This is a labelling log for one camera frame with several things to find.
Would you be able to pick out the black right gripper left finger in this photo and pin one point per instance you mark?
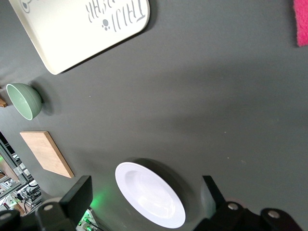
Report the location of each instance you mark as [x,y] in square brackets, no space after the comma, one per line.
[72,202]

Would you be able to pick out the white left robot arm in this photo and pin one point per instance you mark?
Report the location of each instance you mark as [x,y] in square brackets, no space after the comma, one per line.
[87,221]

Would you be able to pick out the white round plate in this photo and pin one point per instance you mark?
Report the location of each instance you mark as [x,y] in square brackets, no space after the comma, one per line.
[149,195]

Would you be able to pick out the pink folded cloth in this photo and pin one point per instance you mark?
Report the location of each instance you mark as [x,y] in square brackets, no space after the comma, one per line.
[302,24]

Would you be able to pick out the wooden peg rack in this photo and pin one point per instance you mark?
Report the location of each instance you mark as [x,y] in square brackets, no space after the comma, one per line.
[2,101]

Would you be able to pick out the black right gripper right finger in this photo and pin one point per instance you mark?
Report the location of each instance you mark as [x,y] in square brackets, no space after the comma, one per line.
[221,216]

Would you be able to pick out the aluminium frame shelf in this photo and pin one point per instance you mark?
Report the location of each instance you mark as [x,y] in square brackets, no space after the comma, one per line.
[20,173]

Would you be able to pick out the pale green bowl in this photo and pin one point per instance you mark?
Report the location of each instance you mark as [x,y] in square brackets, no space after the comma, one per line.
[22,101]

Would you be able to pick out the cream tray with bear print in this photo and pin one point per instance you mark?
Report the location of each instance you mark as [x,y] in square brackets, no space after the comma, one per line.
[72,36]

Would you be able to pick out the wooden cutting board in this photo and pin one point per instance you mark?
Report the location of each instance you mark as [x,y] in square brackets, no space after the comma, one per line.
[45,154]

